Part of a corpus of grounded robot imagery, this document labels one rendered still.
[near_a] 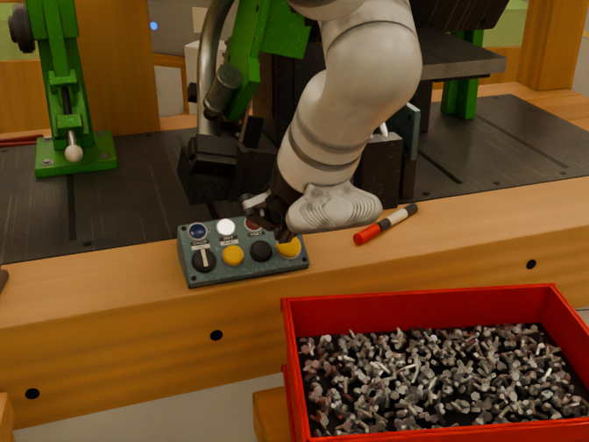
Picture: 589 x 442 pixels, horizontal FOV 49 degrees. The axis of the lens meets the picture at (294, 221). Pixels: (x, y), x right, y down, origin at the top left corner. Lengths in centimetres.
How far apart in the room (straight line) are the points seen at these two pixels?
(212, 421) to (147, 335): 111
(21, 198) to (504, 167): 77
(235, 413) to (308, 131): 142
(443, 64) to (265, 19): 25
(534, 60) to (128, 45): 92
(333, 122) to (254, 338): 39
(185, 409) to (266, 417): 119
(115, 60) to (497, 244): 76
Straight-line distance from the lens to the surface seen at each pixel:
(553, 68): 166
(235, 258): 77
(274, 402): 77
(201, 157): 95
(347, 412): 65
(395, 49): 46
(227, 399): 195
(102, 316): 77
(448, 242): 89
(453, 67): 84
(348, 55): 47
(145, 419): 193
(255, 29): 92
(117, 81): 129
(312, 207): 59
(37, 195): 107
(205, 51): 106
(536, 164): 117
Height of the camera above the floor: 133
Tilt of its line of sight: 28 degrees down
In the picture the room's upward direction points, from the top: straight up
